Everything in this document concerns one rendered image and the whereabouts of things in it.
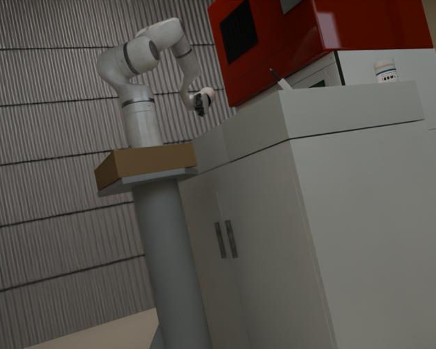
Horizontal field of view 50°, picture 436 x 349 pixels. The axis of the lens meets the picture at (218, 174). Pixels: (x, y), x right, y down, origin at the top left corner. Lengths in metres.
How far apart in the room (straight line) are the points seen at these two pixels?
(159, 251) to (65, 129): 2.55
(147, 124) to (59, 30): 2.74
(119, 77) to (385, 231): 1.04
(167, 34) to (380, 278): 1.23
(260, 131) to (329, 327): 0.61
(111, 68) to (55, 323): 2.52
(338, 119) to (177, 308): 0.79
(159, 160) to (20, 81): 2.68
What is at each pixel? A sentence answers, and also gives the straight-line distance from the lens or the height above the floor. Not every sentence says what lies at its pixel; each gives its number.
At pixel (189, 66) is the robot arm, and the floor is 1.35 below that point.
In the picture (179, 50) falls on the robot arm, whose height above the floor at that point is 1.42.
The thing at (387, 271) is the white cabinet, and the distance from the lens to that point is 1.58.
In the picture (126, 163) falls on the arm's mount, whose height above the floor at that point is 0.86.
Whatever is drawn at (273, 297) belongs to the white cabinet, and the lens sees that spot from 1.61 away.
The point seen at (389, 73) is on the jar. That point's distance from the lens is 1.81.
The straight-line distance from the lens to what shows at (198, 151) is 1.85.
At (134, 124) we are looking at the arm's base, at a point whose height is 1.01.
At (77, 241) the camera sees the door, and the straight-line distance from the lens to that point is 3.87.
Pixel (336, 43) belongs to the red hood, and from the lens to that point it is 2.16.
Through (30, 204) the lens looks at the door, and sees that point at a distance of 3.84.
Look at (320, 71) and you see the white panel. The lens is 2.18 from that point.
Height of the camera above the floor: 0.66
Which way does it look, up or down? 4 degrees up
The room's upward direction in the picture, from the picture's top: 12 degrees counter-clockwise
